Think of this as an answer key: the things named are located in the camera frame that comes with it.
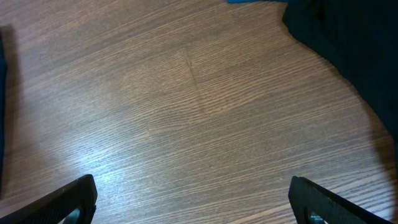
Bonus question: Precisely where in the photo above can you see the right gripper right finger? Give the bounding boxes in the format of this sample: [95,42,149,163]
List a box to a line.
[288,176,391,224]

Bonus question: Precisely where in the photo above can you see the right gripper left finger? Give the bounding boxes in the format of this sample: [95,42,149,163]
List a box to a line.
[1,174,98,224]

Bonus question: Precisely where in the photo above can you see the navy blue shorts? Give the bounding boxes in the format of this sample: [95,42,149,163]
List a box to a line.
[0,39,7,181]

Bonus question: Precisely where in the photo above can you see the black shirt on pile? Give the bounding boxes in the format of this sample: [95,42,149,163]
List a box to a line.
[282,0,397,140]

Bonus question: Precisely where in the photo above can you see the blue shirt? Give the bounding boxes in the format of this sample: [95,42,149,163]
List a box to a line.
[226,0,290,4]

